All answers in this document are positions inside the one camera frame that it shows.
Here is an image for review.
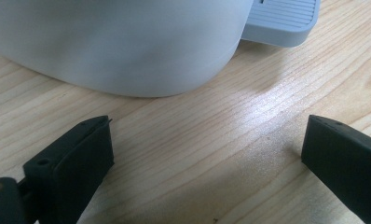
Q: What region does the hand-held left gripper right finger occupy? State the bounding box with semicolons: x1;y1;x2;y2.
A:
300;114;371;224

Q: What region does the white pedal trash can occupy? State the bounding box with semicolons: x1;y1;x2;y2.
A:
0;0;254;98

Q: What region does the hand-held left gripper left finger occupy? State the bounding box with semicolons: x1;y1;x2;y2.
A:
22;115;116;224

